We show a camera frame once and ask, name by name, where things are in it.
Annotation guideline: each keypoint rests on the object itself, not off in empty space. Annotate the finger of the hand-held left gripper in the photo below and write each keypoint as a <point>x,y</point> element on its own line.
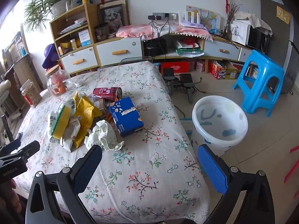
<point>30,147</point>
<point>11,145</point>

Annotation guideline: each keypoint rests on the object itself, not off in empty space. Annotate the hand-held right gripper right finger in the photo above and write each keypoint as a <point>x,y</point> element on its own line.
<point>212,170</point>

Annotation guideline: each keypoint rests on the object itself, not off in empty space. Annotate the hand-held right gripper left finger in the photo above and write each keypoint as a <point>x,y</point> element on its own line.
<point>90,165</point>

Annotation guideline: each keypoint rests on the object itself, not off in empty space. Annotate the white tissue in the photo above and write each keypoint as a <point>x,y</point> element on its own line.
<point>102,133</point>

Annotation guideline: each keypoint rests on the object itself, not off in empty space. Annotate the white green snack bag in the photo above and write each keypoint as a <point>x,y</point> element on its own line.
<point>60,119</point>

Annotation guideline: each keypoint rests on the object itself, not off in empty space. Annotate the person's left hand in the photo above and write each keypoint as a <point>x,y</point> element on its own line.
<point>11,203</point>

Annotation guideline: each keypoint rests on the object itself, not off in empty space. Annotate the small white snack bag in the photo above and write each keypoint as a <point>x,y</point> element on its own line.
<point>71,133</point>

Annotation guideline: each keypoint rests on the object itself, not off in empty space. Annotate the large yellow packet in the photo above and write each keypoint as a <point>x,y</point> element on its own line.
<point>87,119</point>

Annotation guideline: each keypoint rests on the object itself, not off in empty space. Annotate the plastic jar of snack sticks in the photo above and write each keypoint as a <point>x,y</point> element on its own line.
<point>30,94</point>

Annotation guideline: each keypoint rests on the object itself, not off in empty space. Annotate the blue paper carton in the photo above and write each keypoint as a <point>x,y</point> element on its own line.
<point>126,116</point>

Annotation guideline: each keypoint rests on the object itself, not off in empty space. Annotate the orange tangerine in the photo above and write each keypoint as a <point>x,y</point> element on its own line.
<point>63,90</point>

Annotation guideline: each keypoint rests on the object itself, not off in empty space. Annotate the glass jar with wooden lid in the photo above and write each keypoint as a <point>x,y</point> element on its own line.
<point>58,81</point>

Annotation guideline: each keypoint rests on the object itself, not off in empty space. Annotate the red drink can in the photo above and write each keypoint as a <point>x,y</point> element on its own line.
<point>106,93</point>

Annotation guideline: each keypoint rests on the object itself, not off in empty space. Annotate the red floor tape strip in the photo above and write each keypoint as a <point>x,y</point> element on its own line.
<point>294,148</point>
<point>292,170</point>

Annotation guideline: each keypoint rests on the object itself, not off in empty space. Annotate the purple plush toy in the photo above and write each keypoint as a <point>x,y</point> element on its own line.
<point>50,56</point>

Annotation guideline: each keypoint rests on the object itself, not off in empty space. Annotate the black floor device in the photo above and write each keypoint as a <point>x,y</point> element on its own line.
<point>169,74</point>
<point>186,79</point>

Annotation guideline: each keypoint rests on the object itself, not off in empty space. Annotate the storage rack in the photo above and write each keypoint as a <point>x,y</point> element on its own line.
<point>18,49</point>

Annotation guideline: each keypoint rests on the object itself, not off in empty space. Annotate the red snack box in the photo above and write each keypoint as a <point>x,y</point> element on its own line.
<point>217,71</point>

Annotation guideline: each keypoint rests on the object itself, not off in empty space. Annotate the brown cardboard box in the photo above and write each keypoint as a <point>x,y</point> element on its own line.
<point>233,71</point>

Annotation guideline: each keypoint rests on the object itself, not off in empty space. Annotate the small white drawer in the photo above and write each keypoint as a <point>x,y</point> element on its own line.
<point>79,57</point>

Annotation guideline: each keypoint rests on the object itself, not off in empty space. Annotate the white patterned box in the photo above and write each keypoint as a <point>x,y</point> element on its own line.
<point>200,66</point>

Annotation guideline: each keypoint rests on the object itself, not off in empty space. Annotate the flat red box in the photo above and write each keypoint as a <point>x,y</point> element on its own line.
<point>177,67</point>

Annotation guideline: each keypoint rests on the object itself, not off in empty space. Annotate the low wooden cabinet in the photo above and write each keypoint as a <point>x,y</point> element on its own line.
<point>184,57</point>

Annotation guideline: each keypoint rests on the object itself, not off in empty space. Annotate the blue plastic stool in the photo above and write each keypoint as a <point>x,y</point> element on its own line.
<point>259,60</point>

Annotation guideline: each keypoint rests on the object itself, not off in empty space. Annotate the narrow white drawer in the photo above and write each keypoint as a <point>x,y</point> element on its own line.
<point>244,54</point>

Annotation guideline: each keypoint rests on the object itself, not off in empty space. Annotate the wide white drawer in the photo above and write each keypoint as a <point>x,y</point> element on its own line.
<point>119,47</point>

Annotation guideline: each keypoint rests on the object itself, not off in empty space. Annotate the blue white box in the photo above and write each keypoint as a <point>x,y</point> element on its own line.
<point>85,38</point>

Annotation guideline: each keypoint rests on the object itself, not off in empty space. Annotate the green white plastic bag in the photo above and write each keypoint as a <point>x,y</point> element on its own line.
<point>188,50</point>

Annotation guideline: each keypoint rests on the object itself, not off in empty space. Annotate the grey white drawer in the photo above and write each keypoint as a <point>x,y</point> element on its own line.
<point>220,46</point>

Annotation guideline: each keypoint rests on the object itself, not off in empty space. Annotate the stack of papers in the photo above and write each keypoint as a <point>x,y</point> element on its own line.
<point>73,25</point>

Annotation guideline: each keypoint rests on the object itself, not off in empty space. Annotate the white microwave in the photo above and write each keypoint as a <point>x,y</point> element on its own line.
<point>254,38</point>

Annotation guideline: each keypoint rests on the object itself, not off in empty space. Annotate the pink floral cloth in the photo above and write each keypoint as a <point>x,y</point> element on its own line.
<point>140,30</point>

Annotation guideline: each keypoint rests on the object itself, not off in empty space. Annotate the potted spider plant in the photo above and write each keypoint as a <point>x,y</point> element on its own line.
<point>59,5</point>

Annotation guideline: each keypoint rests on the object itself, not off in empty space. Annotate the grey refrigerator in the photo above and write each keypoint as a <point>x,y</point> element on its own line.
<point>278,39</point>

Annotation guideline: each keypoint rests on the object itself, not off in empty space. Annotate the wooden shelf cabinet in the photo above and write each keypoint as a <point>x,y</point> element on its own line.
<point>92,14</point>

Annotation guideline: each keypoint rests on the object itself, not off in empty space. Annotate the dried twigs in vase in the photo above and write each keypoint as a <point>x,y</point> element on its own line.
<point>230,21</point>

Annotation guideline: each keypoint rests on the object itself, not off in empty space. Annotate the map print paper bag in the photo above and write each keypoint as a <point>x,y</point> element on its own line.
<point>211,19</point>

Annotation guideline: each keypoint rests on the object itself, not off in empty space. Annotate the white router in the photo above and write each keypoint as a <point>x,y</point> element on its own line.
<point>190,17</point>

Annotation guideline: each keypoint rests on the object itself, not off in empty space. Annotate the patterned microwave cover cloth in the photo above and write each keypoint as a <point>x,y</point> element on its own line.
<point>257,19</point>

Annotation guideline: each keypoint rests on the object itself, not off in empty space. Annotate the yellow paper note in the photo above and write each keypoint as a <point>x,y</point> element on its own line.
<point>283,14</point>

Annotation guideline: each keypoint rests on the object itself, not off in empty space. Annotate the dark picture frame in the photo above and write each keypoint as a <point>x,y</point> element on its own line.
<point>113,14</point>

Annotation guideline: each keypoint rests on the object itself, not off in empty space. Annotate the wall socket panel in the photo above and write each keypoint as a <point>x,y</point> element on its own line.
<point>171,16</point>

